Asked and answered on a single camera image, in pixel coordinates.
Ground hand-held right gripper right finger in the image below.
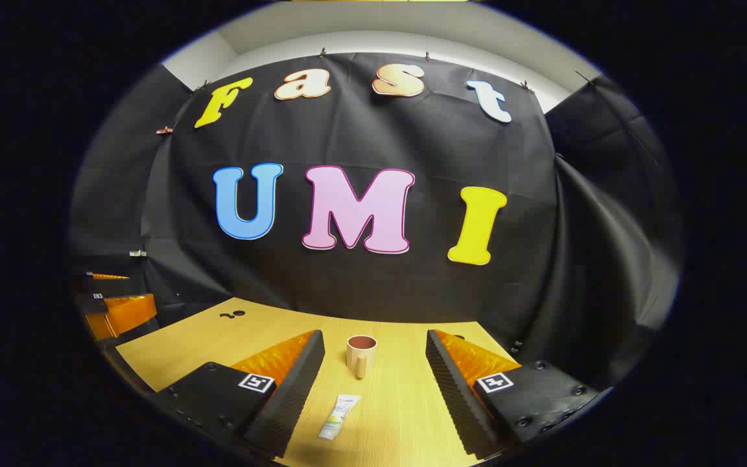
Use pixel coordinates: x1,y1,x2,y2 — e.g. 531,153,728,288
425,329,614,458

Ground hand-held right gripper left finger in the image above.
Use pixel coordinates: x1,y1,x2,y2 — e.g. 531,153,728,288
153,329,326,458

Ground white toothpaste tube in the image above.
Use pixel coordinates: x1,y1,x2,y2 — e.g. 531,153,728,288
318,394,361,442

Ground beige cup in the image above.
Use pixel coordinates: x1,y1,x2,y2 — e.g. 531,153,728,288
346,335,378,380

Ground wooden desktop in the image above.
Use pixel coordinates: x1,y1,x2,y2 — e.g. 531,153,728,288
115,297,523,467

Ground black backdrop cloth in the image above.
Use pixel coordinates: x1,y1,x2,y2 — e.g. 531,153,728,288
69,52,682,390

